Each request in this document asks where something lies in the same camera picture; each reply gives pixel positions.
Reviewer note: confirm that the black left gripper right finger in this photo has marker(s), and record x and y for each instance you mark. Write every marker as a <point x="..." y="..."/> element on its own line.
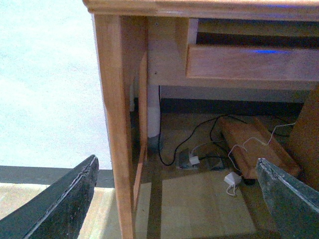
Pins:
<point x="293" y="205"/>

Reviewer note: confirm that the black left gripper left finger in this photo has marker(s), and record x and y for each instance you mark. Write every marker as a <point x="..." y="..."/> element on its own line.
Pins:
<point x="59" y="211"/>

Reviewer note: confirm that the wooden pull-out keyboard tray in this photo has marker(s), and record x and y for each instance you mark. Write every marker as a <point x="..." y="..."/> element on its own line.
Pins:
<point x="252" y="63"/>

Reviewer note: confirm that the white power adapter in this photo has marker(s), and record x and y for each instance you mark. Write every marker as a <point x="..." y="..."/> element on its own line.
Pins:
<point x="232" y="179"/>

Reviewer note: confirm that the wooden footrest board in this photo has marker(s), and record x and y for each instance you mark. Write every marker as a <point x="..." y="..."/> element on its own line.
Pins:
<point x="250" y="141"/>

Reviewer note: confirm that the floor power outlet box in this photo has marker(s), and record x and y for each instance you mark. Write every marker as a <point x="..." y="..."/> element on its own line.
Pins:
<point x="210" y="161"/>

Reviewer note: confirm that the white plug in outlet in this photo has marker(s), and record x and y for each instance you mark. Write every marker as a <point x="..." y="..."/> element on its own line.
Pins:
<point x="194" y="160"/>

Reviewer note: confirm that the wooden desk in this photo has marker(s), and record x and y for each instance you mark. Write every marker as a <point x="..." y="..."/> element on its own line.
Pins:
<point x="122" y="36"/>

